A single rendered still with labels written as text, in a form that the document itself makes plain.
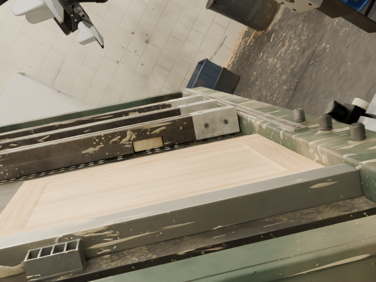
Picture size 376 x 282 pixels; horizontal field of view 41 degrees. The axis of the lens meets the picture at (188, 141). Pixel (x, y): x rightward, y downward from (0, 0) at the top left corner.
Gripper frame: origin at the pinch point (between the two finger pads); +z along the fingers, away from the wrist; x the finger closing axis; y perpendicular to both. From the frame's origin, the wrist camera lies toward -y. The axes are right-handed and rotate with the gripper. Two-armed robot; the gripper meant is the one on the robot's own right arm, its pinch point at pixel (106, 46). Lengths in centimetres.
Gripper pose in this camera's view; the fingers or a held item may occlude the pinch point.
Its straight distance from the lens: 146.1
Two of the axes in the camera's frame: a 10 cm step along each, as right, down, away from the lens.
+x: 1.6, 1.3, -9.8
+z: 5.7, 8.0, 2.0
